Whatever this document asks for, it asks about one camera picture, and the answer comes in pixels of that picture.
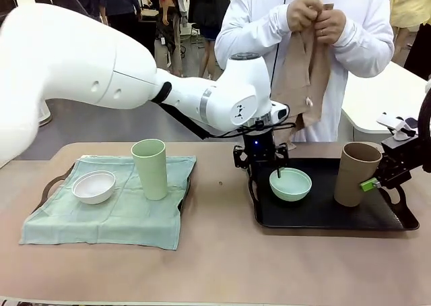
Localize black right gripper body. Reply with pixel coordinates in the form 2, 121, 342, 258
375, 135, 426, 189

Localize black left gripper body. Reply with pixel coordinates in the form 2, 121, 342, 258
242, 130, 277, 167

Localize brown cup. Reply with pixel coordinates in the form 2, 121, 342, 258
333, 142, 383, 208

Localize light green bowl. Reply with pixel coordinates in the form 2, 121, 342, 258
269, 167, 312, 203

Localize beige cloth mat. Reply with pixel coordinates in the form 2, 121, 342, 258
270, 3, 335, 150

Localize light green cup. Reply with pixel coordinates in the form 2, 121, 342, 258
130, 139, 168, 202

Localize white bowl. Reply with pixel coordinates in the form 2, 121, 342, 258
72, 171, 117, 206

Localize green cloth mat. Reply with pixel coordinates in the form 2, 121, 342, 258
18, 154, 198, 251

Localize person's left forearm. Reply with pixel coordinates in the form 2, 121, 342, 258
333, 16, 395, 79

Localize person's right forearm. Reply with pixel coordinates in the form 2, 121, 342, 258
214, 22, 297, 81

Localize black serving tray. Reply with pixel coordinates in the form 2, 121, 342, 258
248, 156, 420, 232

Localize brown serving tray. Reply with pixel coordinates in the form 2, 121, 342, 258
42, 157, 193, 219

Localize person's left hand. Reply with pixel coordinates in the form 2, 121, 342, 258
314, 7, 347, 47

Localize person's right hand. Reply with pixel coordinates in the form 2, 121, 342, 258
286, 0, 321, 34

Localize white background table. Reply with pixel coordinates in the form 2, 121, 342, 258
339, 61, 431, 134

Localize person in white coat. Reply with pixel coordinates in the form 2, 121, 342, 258
214, 0, 395, 144

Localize bystander in blue shorts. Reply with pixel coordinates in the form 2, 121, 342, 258
188, 0, 233, 81

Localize bystander in yellow shirt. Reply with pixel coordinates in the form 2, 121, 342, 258
390, 0, 431, 81

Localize bystander in red top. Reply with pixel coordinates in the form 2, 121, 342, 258
150, 0, 189, 78

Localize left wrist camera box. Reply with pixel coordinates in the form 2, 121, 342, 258
269, 100, 291, 122

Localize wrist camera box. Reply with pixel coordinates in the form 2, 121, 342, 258
376, 113, 419, 142
269, 100, 291, 122

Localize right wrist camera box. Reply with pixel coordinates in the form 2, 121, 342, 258
376, 113, 419, 142

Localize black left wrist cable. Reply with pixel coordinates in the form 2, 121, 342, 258
158, 100, 299, 141

